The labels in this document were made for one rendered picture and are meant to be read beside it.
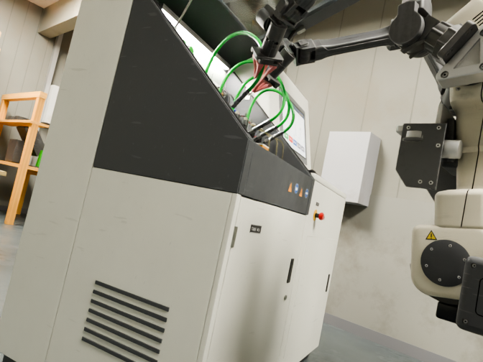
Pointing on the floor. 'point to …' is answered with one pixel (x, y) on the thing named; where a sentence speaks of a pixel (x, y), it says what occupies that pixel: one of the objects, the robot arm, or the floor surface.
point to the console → (335, 212)
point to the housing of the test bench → (62, 181)
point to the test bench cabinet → (145, 271)
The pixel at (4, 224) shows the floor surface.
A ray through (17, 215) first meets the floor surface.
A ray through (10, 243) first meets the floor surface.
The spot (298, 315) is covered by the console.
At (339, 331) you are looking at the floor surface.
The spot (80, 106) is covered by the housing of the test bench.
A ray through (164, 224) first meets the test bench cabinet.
